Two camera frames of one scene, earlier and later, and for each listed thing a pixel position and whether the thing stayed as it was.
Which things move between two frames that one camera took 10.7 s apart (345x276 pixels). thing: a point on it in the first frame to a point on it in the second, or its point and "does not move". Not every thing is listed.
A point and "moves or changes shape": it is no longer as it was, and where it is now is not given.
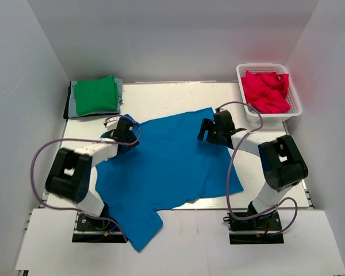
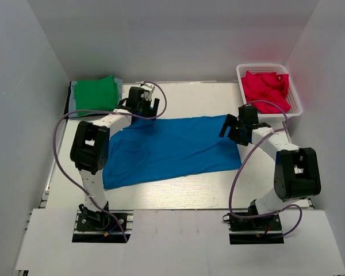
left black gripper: [133, 142] to [150, 111]
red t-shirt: [267, 92] does not move
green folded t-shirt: [96, 95] does not move
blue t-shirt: [168, 168] moves or changes shape
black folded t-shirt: [66, 111] does not move
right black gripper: [209, 125] to [229, 121]
